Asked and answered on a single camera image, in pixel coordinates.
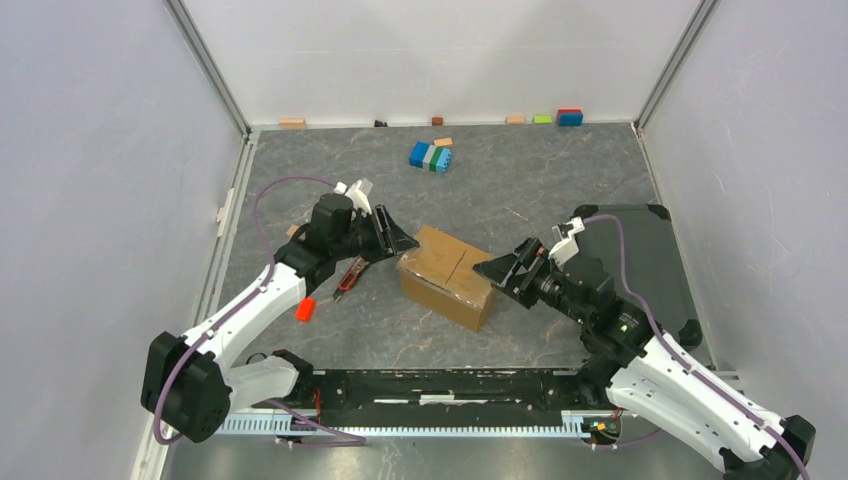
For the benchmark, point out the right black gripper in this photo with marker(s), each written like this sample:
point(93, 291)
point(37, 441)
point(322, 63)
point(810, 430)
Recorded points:
point(501, 271)

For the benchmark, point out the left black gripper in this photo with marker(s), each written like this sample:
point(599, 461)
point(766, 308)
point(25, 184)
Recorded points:
point(392, 240)

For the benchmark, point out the brown cardboard express box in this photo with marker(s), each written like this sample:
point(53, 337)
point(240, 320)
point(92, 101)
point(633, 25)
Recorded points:
point(439, 275)

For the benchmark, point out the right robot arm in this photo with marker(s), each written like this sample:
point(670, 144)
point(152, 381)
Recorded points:
point(637, 366)

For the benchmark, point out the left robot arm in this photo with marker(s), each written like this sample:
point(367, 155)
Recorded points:
point(191, 381)

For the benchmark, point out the blue green block stack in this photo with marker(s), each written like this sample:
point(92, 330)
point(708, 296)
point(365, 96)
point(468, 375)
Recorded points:
point(430, 157)

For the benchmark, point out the tan wooden block on stack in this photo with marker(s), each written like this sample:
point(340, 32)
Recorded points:
point(445, 142)

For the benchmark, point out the small red block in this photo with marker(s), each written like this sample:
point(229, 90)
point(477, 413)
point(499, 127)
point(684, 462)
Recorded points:
point(305, 310)

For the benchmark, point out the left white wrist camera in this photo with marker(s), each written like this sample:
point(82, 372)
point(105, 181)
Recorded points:
point(357, 192)

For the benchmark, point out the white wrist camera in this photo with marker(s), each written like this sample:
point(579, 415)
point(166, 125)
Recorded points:
point(357, 192)
point(565, 246)

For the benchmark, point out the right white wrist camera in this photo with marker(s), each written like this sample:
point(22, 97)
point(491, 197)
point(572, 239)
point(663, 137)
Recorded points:
point(565, 246)

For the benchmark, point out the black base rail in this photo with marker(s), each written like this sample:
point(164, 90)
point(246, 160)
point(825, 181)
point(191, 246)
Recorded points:
point(516, 397)

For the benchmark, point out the red blue block at wall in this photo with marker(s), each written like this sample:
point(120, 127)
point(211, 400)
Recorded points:
point(569, 117)

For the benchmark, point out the tan block at wall left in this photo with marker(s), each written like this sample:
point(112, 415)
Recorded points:
point(292, 123)

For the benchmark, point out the white toothed cable duct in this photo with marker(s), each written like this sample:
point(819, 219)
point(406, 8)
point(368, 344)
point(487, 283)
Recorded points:
point(279, 423)

